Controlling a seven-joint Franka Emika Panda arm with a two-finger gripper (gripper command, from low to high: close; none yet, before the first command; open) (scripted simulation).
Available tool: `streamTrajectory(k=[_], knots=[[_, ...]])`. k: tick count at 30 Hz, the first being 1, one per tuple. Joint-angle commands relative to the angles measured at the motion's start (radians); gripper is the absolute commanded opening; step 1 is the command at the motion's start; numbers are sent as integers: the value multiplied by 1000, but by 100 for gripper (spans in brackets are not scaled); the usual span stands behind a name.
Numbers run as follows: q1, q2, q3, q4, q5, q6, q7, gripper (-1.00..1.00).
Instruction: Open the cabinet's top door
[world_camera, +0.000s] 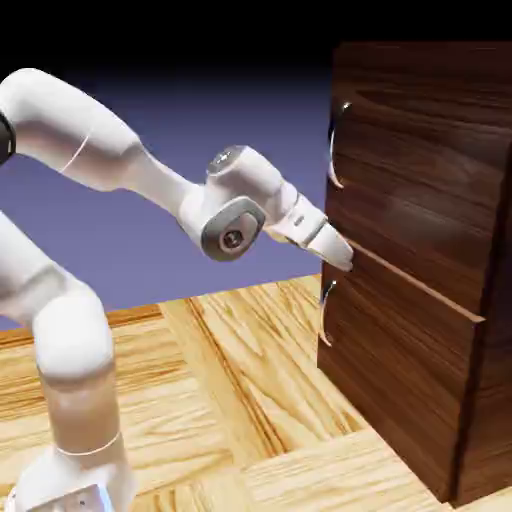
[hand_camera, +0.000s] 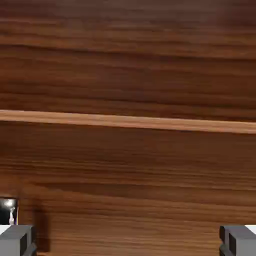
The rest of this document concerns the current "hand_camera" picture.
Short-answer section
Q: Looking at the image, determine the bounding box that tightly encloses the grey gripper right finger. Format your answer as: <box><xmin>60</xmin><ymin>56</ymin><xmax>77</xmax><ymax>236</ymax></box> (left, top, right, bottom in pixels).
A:
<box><xmin>218</xmin><ymin>224</ymin><xmax>256</xmax><ymax>256</ymax></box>

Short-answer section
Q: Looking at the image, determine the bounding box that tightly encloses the dark wood cabinet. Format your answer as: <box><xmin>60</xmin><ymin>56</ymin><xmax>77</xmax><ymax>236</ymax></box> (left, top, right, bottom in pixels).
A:
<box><xmin>0</xmin><ymin>108</ymin><xmax>256</xmax><ymax>135</ymax></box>

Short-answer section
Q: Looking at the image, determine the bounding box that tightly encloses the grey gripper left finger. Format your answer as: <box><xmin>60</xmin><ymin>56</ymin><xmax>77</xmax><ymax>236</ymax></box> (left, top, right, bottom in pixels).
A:
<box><xmin>0</xmin><ymin>224</ymin><xmax>38</xmax><ymax>256</ymax></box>

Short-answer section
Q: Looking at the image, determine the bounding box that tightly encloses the shiny dark metal handle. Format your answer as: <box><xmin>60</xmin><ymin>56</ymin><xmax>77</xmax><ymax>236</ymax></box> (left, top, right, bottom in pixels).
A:
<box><xmin>0</xmin><ymin>197</ymin><xmax>19</xmax><ymax>226</ymax></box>

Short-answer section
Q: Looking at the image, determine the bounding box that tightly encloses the dark wood cabinet door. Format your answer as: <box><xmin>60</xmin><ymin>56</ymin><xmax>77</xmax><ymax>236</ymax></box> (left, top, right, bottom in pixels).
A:
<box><xmin>0</xmin><ymin>0</ymin><xmax>256</xmax><ymax>123</ymax></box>
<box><xmin>0</xmin><ymin>120</ymin><xmax>256</xmax><ymax>256</ymax></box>

